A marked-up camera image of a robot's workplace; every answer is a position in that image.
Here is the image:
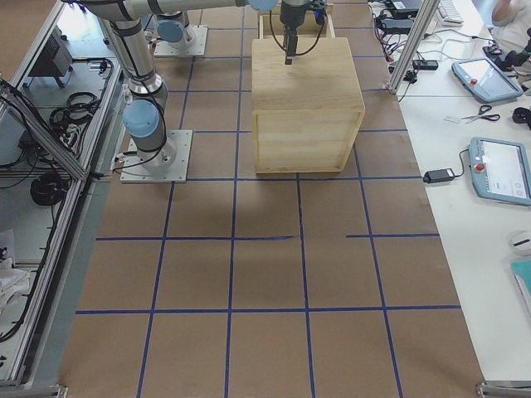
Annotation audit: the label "black power brick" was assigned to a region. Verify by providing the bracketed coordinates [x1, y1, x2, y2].
[422, 168, 456, 184]

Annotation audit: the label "blue teach pendant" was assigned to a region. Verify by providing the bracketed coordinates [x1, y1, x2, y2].
[451, 57, 524, 104]
[469, 137, 530, 206]

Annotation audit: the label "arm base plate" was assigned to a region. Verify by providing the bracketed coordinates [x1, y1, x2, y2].
[154, 25, 208, 58]
[119, 129, 192, 183]

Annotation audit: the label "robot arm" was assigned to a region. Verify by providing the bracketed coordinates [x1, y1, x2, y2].
[144, 11, 195, 46]
[78, 1, 311, 163]

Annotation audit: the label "wooden drawer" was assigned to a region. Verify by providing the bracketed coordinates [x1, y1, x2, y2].
[257, 12, 337, 41]

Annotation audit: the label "white crumpled cloth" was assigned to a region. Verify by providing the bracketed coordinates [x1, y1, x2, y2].
[1, 257, 31, 311]

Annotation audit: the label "wooden drawer cabinet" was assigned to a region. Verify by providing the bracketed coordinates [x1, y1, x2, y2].
[251, 37, 365, 173]

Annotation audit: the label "black coiled cable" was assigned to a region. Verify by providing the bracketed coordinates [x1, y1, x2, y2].
[29, 172, 67, 206]

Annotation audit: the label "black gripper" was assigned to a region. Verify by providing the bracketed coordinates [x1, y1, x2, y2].
[280, 0, 309, 65]

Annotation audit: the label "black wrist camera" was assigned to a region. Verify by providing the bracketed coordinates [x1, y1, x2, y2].
[309, 0, 327, 26]

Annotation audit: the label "aluminium frame post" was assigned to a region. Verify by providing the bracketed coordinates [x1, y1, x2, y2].
[387, 0, 439, 94]

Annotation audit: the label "black handled scissors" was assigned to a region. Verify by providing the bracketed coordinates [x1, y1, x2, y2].
[462, 104, 500, 124]

